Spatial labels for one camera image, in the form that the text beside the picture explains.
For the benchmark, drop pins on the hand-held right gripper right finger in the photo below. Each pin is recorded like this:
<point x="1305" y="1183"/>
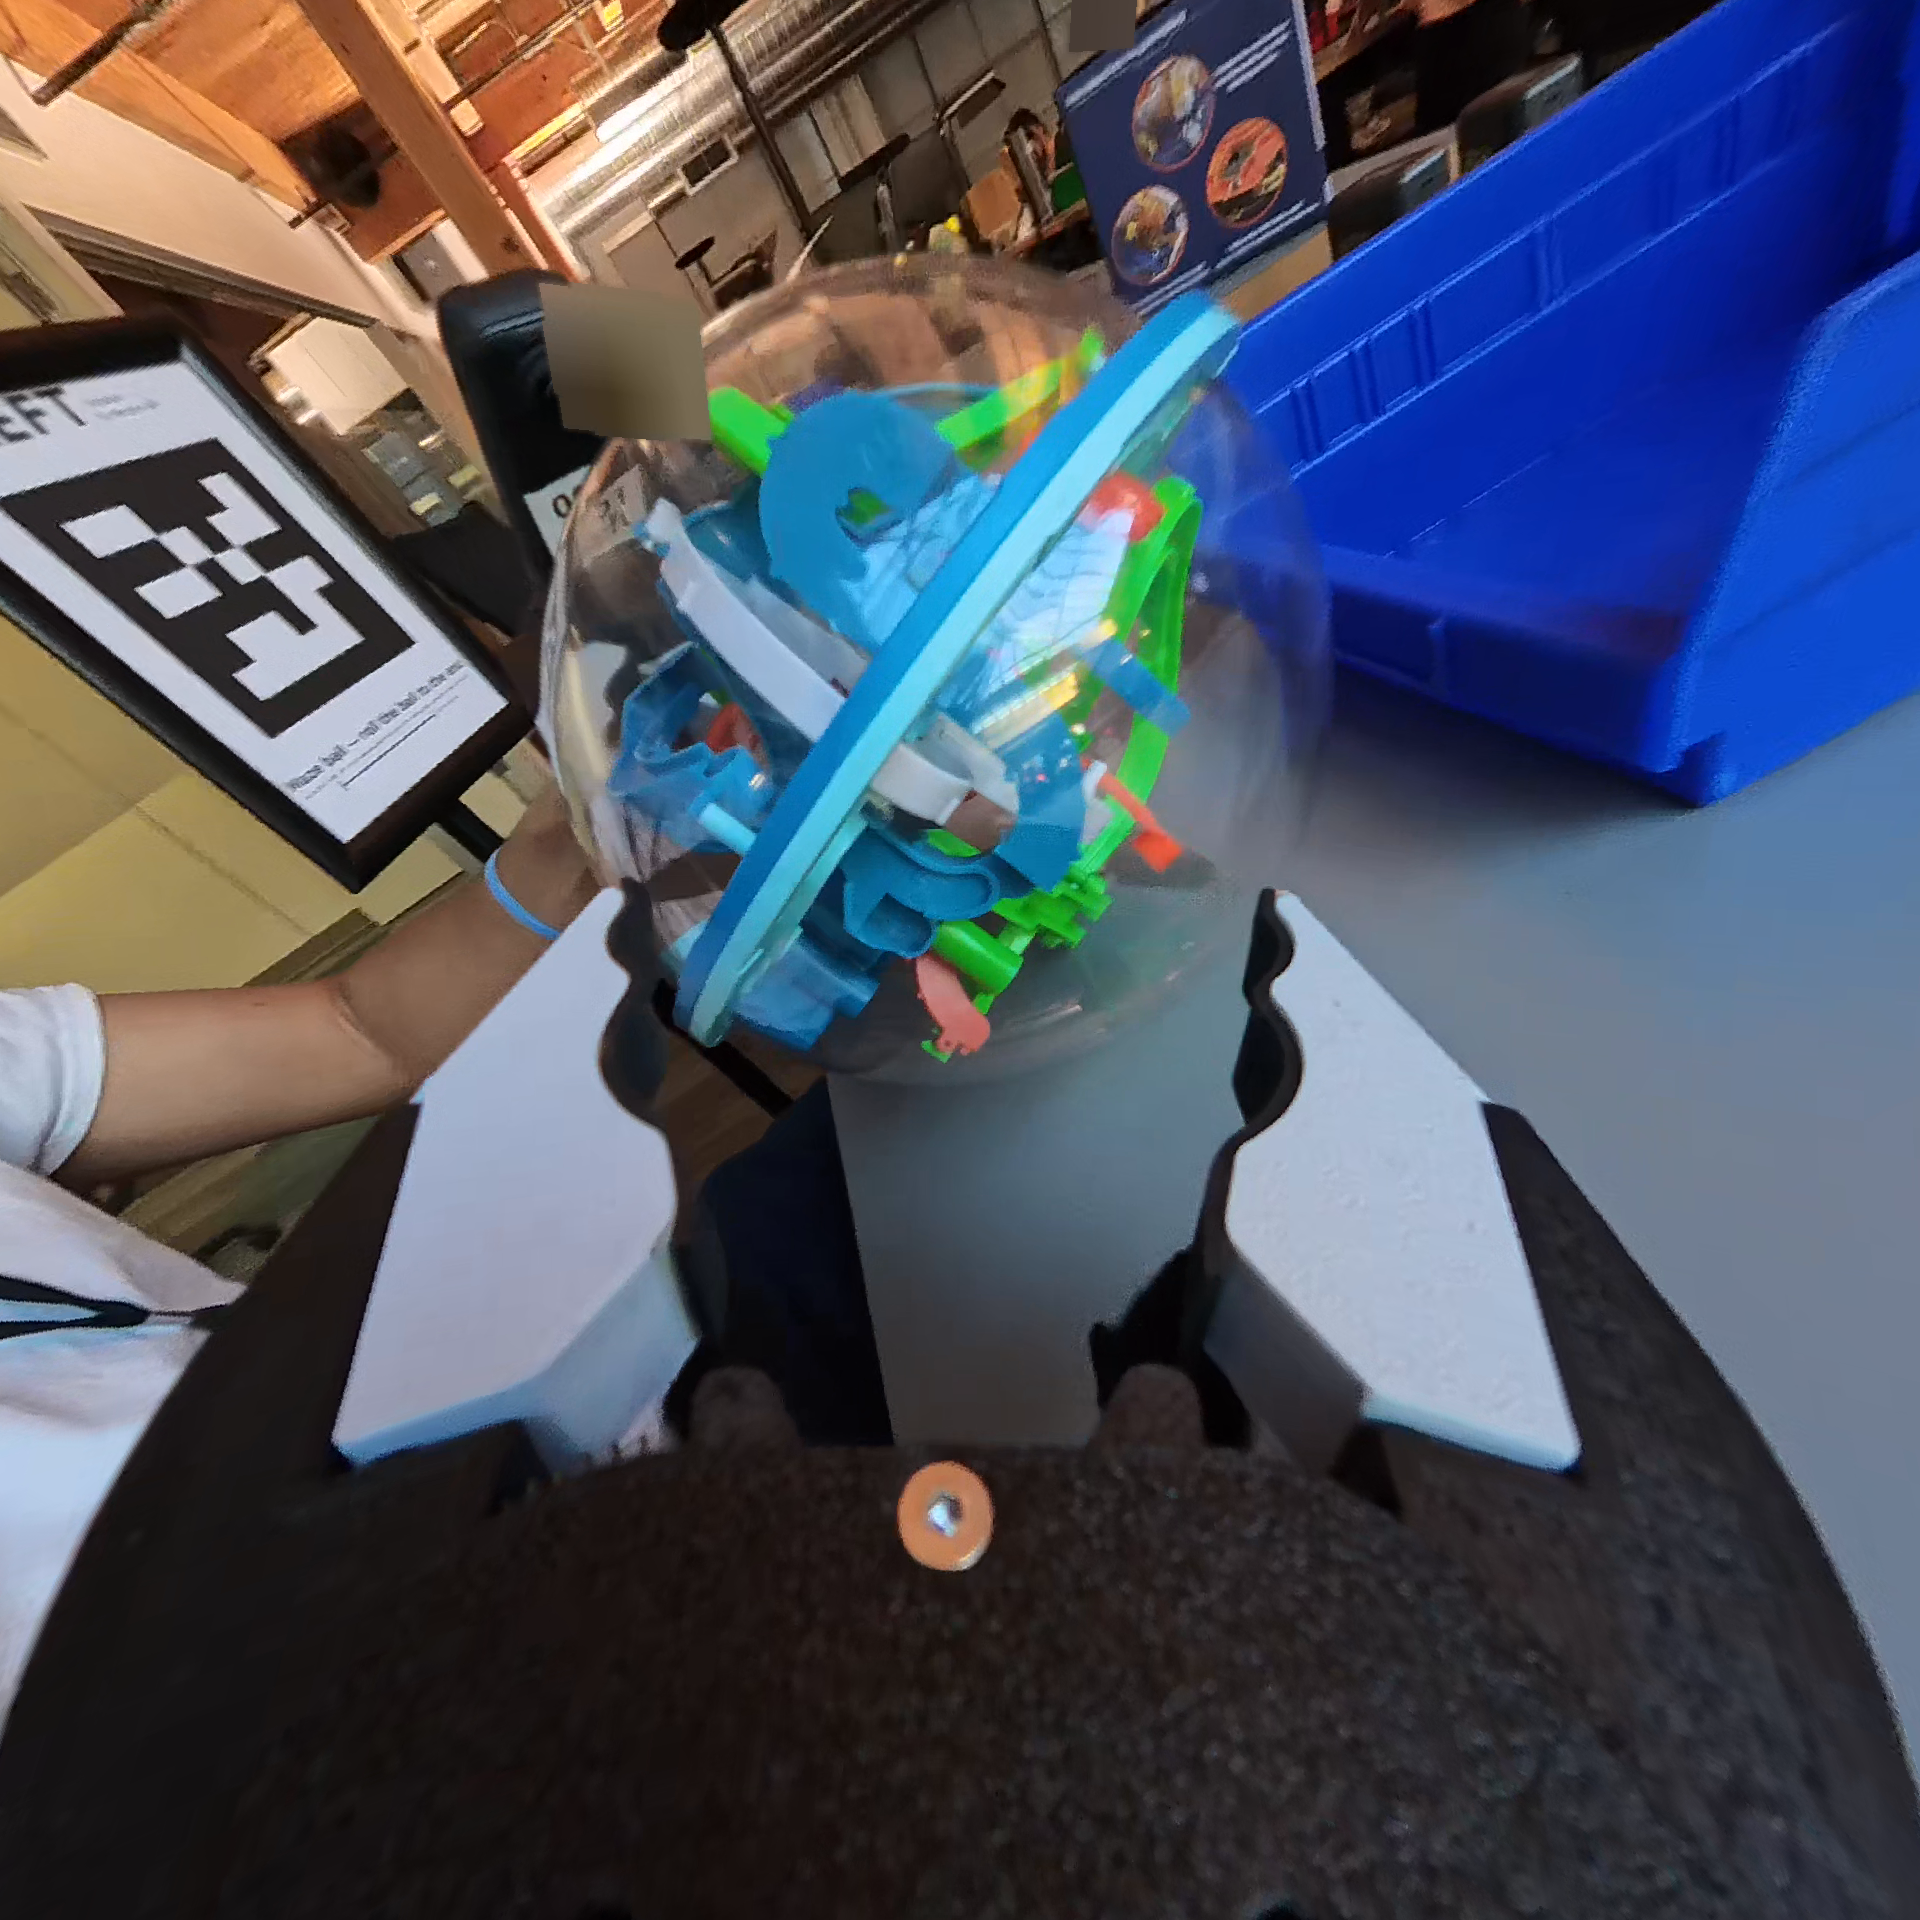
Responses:
<point x="1381" y="1245"/>

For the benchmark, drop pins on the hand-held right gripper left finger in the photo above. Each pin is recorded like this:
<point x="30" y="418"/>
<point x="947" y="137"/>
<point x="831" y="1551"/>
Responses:
<point x="511" y="1245"/>

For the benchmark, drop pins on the clear plastic maze ball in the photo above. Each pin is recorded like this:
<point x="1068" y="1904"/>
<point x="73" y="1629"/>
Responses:
<point x="933" y="674"/>

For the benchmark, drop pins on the person's left forearm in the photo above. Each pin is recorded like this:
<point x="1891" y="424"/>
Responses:
<point x="302" y="1027"/>

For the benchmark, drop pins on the puzzle ball packaging box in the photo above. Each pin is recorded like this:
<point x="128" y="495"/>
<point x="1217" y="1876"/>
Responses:
<point x="1194" y="151"/>

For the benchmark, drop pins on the person's left hand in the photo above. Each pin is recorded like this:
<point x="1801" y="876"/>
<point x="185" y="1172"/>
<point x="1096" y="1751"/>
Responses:
<point x="555" y="864"/>

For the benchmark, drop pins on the person's dark blue pants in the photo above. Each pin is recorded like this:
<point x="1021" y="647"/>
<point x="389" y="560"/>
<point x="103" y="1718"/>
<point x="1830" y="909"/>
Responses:
<point x="781" y="1261"/>

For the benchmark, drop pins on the blue wristband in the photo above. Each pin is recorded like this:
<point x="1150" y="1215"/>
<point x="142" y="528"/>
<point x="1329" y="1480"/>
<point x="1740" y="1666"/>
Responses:
<point x="516" y="895"/>

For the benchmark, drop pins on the person's white t-shirt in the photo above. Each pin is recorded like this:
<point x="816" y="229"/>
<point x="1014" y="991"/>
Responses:
<point x="77" y="1349"/>

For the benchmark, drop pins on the black framed marker sign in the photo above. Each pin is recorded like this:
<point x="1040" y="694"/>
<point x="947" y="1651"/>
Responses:
<point x="228" y="600"/>

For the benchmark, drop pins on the blue plastic bin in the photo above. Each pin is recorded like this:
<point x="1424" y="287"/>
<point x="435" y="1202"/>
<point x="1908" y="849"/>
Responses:
<point x="1605" y="418"/>

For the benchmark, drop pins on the black round ceiling fixture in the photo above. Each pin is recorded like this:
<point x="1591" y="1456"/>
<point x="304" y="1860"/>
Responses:
<point x="341" y="162"/>

